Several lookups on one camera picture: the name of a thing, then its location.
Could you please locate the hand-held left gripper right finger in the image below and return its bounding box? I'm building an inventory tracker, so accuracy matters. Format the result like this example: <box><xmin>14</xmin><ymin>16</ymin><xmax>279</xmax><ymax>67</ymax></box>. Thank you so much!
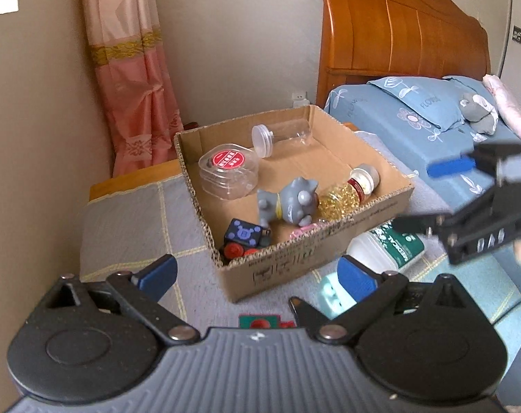
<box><xmin>314</xmin><ymin>255</ymin><xmax>476</xmax><ymax>345</ymax></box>

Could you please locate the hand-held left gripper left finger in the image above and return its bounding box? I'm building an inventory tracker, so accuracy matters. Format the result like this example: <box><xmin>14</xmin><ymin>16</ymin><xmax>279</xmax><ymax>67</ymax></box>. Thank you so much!
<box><xmin>45</xmin><ymin>254</ymin><xmax>201</xmax><ymax>346</ymax></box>

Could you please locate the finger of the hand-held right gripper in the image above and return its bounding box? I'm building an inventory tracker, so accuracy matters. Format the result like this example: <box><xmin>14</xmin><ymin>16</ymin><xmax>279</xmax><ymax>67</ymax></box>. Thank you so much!
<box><xmin>427</xmin><ymin>143</ymin><xmax>521</xmax><ymax>180</ymax></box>
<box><xmin>391</xmin><ymin>212</ymin><xmax>452</xmax><ymax>236</ymax></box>

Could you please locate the white bottle green label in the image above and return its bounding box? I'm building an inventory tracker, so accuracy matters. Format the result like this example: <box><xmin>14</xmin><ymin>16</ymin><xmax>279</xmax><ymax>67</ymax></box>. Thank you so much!
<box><xmin>346</xmin><ymin>221</ymin><xmax>426</xmax><ymax>274</ymax></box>

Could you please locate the brown cardboard box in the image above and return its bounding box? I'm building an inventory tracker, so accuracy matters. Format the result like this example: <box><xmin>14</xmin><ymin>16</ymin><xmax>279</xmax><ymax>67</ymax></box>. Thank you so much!
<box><xmin>173</xmin><ymin>104</ymin><xmax>416</xmax><ymax>304</ymax></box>

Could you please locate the pink keychain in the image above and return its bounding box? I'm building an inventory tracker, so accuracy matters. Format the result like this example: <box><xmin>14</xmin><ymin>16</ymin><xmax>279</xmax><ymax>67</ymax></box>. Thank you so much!
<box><xmin>288</xmin><ymin>223</ymin><xmax>326</xmax><ymax>238</ymax></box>

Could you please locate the clear bottle of yellow beads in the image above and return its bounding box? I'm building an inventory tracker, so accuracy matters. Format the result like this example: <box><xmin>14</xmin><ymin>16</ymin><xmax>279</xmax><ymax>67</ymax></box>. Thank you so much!
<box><xmin>318</xmin><ymin>163</ymin><xmax>380</xmax><ymax>220</ymax></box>

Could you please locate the dark blue toy train car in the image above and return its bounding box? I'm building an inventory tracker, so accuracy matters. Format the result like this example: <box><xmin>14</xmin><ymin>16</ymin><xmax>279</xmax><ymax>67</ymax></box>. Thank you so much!
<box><xmin>221</xmin><ymin>219</ymin><xmax>273</xmax><ymax>261</ymax></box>

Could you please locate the grey cat figurine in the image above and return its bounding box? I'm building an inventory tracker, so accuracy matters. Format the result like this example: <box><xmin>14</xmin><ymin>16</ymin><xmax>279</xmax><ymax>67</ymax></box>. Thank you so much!
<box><xmin>257</xmin><ymin>176</ymin><xmax>320</xmax><ymax>229</ymax></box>

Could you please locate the round clear container red label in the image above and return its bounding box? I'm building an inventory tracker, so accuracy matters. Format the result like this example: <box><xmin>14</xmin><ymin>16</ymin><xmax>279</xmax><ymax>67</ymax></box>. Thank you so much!
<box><xmin>199</xmin><ymin>143</ymin><xmax>261</xmax><ymax>201</ymax></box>

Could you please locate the clear plastic jar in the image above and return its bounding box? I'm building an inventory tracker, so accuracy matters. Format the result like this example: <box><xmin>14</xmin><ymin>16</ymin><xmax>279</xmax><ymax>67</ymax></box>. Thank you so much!
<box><xmin>252</xmin><ymin>118</ymin><xmax>313</xmax><ymax>158</ymax></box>

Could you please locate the teal round ball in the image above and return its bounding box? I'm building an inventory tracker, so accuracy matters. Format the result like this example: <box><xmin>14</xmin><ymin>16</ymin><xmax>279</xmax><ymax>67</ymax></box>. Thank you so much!
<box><xmin>321</xmin><ymin>269</ymin><xmax>356</xmax><ymax>311</ymax></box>

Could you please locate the grey plush toy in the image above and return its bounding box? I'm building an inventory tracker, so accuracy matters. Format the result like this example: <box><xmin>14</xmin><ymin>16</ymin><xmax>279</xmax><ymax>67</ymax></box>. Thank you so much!
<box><xmin>459</xmin><ymin>92</ymin><xmax>500</xmax><ymax>134</ymax></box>

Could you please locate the blue floral pillow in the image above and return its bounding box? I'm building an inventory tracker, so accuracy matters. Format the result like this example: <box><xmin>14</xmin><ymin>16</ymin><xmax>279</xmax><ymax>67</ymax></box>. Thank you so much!
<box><xmin>367</xmin><ymin>75</ymin><xmax>502</xmax><ymax>144</ymax></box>

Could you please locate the pink cloth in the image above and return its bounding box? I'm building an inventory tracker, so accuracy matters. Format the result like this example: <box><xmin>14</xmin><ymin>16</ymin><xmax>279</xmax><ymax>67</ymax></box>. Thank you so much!
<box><xmin>483</xmin><ymin>74</ymin><xmax>521</xmax><ymax>146</ymax></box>

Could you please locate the blue floral bedsheet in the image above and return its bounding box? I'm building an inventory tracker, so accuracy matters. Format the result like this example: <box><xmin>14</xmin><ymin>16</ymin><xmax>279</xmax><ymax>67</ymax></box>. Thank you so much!
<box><xmin>324</xmin><ymin>84</ymin><xmax>521</xmax><ymax>285</ymax></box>

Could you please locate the red green toy train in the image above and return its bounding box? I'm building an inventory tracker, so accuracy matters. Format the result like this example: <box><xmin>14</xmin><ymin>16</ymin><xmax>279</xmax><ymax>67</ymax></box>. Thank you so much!
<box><xmin>238</xmin><ymin>313</ymin><xmax>296</xmax><ymax>330</ymax></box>

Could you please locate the wooden bed headboard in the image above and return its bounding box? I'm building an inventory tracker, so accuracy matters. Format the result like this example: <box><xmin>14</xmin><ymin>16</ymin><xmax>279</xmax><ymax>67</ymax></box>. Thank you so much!
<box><xmin>312</xmin><ymin>0</ymin><xmax>492</xmax><ymax>109</ymax></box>

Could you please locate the pink curtain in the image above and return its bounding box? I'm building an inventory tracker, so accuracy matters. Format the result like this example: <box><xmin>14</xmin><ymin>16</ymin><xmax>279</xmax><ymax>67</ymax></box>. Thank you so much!
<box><xmin>80</xmin><ymin>0</ymin><xmax>186</xmax><ymax>177</ymax></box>

